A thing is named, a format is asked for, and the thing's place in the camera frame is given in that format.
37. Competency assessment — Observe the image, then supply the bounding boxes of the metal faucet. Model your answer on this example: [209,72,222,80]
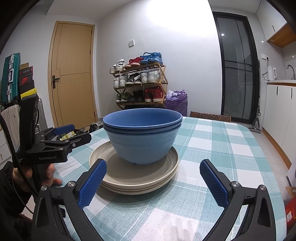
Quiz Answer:
[287,64,296,80]

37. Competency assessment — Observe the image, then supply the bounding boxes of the grey stick mop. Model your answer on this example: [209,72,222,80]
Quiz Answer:
[248,60,262,133]

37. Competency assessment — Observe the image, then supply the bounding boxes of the dark blue bowl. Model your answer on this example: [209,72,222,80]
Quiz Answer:
[103,109,183,131]
[103,124,182,136]

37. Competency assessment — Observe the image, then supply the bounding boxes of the pile of dark shoes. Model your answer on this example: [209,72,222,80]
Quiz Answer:
[89,121,104,133]

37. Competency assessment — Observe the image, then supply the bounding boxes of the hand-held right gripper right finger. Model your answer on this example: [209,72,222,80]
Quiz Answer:
[199,158,277,241]

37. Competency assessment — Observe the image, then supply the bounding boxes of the white electric kettle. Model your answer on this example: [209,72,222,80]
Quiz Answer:
[267,66,278,81]

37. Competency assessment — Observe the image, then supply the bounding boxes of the white kitchen cabinet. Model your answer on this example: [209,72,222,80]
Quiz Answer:
[264,80,296,163]

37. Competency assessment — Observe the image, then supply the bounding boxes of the person's left hand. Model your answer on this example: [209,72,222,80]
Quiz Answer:
[13,162,63,193]

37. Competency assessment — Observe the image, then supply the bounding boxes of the yellow black shoe box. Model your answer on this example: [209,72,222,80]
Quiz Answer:
[20,88,38,100]

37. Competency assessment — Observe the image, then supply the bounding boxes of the white drawer unit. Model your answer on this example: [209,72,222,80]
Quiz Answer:
[0,128,18,165]

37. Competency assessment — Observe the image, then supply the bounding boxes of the yellow wooden door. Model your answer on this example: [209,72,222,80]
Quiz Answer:
[48,20,96,131]

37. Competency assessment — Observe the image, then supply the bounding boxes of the white wall cabinet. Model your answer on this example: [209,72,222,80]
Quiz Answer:
[255,0,296,48]

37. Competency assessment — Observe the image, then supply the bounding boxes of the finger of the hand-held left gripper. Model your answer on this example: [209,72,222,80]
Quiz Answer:
[35,124,75,142]
[27,134,92,152]

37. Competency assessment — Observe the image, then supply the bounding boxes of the black-framed glass door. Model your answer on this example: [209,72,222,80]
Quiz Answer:
[212,11,260,123]

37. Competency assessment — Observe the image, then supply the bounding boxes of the person's left forearm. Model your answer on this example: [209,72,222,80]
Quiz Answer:
[0,161,35,218]

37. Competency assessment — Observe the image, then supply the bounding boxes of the purple plastic bag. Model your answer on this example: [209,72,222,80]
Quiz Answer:
[166,90,188,116]

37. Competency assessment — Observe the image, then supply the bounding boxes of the teal suitcase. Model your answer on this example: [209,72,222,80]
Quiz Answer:
[2,53,21,105]

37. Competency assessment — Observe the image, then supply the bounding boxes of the wooden shoe rack with shoes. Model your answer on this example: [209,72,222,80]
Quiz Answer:
[109,52,167,103]

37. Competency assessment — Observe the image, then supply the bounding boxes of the light blue bowl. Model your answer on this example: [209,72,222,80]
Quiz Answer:
[107,130,181,166]

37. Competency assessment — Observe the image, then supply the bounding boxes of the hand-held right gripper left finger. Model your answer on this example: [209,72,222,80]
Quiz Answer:
[31,158,107,241]

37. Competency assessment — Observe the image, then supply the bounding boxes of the black red shoe box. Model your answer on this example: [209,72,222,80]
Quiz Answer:
[19,76,35,90]

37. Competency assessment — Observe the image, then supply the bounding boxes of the yellow green snack packets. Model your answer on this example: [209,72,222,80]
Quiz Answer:
[59,131,77,141]

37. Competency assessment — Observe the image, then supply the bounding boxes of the teal checked tablecloth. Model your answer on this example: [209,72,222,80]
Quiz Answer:
[53,116,288,241]

